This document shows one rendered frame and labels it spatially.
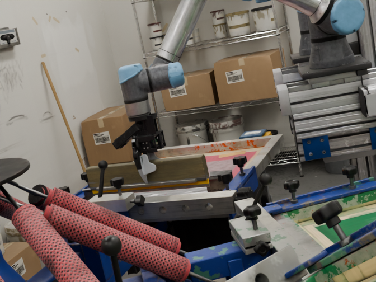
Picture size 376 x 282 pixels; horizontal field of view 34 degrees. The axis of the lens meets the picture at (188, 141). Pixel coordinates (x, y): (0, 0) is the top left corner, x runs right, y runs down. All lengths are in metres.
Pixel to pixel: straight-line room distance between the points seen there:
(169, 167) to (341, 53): 0.68
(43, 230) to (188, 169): 0.86
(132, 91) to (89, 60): 3.87
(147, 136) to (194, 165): 0.17
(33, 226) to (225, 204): 0.69
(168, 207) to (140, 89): 0.38
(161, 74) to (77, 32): 3.80
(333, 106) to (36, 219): 1.28
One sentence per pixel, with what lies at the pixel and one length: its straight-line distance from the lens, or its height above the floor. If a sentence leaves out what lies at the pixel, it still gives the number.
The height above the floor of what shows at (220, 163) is 0.96.
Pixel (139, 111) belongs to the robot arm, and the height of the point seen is 1.27.
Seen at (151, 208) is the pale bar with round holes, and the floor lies 1.02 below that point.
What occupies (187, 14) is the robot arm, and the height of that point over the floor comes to 1.52.
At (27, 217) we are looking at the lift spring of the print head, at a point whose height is 1.24.
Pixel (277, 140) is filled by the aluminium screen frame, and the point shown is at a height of 0.99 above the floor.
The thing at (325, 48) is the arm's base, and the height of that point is 1.32.
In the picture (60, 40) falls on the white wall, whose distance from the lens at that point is 5.36.
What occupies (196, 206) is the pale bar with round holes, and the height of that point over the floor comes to 1.02.
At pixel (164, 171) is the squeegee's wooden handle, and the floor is 1.07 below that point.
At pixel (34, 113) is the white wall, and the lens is 4.89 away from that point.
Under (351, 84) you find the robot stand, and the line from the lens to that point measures 2.11.
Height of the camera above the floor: 1.53
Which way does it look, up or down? 12 degrees down
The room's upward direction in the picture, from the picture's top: 12 degrees counter-clockwise
